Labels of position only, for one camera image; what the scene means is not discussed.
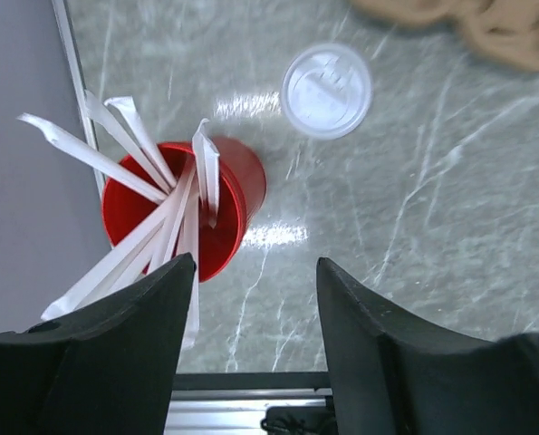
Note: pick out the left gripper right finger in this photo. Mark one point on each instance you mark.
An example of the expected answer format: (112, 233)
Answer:
(392, 372)

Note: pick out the red straw holder cup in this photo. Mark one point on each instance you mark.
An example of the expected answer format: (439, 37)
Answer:
(242, 193)

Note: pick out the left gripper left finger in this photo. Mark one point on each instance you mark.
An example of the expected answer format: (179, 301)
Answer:
(107, 368)

